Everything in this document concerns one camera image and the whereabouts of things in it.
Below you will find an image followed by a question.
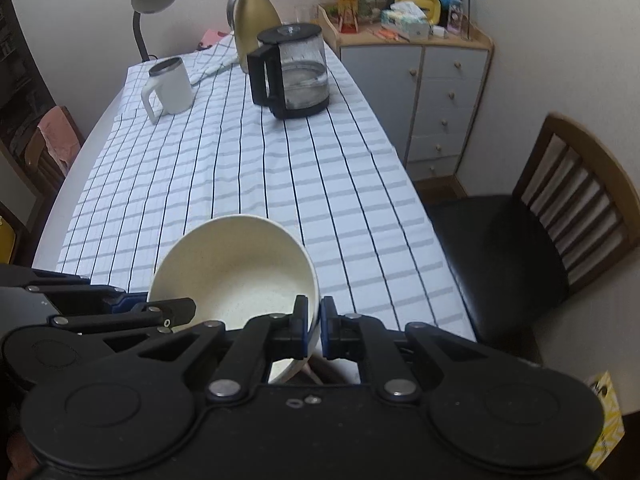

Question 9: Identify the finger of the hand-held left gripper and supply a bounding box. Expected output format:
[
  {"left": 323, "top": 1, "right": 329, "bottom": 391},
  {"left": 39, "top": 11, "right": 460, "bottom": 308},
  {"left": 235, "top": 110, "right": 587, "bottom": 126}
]
[
  {"left": 26, "top": 282, "right": 152, "bottom": 312},
  {"left": 50, "top": 297, "right": 197, "bottom": 338}
]

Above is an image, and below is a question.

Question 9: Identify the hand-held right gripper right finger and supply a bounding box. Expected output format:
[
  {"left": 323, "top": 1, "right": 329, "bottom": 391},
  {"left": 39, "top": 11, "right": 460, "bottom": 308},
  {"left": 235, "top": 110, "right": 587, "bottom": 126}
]
[{"left": 320, "top": 296, "right": 489, "bottom": 404}]

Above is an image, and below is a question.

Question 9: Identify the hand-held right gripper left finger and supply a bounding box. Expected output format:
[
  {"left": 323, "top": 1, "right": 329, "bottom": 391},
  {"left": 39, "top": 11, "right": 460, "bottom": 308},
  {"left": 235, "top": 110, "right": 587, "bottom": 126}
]
[{"left": 137, "top": 295, "right": 308, "bottom": 404}]

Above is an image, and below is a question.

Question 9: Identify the cream bowl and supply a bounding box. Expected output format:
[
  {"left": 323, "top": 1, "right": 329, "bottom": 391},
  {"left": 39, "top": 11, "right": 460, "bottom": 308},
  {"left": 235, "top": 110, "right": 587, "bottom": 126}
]
[{"left": 147, "top": 214, "right": 322, "bottom": 386}]

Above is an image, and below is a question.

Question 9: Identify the checked tablecloth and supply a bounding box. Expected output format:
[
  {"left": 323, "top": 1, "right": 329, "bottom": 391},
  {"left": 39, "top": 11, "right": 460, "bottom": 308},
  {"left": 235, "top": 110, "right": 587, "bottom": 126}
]
[{"left": 55, "top": 35, "right": 479, "bottom": 386}]

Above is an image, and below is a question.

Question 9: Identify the pink cloth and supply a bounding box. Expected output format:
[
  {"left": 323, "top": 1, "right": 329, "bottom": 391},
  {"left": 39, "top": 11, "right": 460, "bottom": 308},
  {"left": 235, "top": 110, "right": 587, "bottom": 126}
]
[{"left": 37, "top": 107, "right": 82, "bottom": 167}]

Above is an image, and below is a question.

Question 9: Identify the wooden chair black seat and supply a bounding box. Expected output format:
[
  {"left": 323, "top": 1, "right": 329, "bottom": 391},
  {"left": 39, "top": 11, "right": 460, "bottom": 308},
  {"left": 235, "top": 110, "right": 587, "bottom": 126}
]
[{"left": 424, "top": 112, "right": 640, "bottom": 367}]

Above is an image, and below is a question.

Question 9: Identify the white mug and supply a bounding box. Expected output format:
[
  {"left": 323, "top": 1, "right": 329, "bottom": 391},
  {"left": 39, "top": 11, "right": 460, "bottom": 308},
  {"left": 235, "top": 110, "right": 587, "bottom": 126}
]
[{"left": 141, "top": 57, "right": 195, "bottom": 124}]

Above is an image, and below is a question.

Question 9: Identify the black glass kettle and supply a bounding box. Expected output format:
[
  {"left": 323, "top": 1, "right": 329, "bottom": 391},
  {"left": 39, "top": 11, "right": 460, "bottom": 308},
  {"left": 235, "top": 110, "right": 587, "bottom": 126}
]
[{"left": 246, "top": 22, "right": 331, "bottom": 121}]

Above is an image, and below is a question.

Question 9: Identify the grey drawer cabinet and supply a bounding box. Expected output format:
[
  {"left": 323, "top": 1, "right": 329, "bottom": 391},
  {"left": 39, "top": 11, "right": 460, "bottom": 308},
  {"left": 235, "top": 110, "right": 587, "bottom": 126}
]
[{"left": 317, "top": 2, "right": 496, "bottom": 184}]

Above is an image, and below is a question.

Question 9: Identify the dark wooden cabinet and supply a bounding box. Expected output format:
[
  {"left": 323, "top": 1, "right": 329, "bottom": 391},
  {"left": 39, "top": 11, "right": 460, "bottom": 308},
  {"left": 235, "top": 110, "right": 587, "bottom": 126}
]
[{"left": 0, "top": 0, "right": 57, "bottom": 161}]

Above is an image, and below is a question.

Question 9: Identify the yellow patterned box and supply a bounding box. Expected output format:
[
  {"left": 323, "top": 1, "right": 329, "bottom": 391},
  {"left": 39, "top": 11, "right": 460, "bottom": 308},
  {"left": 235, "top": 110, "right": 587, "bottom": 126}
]
[{"left": 584, "top": 370, "right": 627, "bottom": 472}]

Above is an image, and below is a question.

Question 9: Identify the gold thermos jug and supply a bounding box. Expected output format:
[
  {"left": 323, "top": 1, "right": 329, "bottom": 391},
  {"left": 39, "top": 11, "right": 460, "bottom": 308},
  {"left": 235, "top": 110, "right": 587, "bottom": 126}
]
[{"left": 226, "top": 0, "right": 284, "bottom": 75}]

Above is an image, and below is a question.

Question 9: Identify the tissue pack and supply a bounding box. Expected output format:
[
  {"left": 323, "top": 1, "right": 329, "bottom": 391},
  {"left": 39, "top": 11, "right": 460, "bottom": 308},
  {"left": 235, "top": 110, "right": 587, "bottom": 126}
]
[{"left": 380, "top": 1, "right": 431, "bottom": 41}]

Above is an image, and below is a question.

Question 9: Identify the yellow tray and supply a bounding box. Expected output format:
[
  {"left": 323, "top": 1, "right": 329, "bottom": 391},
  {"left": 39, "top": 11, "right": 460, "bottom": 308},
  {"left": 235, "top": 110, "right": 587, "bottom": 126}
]
[{"left": 394, "top": 0, "right": 442, "bottom": 26}]

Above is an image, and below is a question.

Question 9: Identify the small picture frame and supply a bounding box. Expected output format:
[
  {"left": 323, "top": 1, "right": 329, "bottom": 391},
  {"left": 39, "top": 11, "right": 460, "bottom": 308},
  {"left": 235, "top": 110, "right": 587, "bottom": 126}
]
[{"left": 447, "top": 2, "right": 469, "bottom": 36}]

